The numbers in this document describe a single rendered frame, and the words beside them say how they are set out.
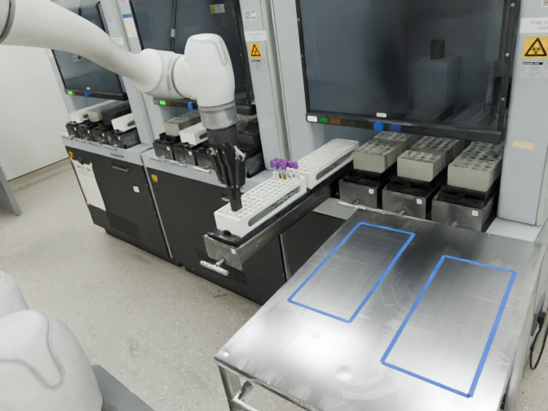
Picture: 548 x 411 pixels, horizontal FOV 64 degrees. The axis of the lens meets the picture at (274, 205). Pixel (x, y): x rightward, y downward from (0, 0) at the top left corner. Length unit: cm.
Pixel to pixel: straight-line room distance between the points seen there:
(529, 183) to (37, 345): 115
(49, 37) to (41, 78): 386
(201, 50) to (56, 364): 68
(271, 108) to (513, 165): 81
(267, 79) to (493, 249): 93
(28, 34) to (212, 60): 40
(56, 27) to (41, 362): 53
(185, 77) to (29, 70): 363
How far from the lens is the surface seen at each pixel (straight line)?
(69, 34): 83
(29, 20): 79
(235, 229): 118
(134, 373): 210
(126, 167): 246
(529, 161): 128
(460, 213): 129
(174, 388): 197
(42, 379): 83
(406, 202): 134
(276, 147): 167
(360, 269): 100
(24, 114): 463
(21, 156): 465
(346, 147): 154
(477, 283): 98
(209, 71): 104
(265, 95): 163
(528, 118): 125
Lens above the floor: 142
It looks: 27 degrees down
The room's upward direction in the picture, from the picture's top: 9 degrees counter-clockwise
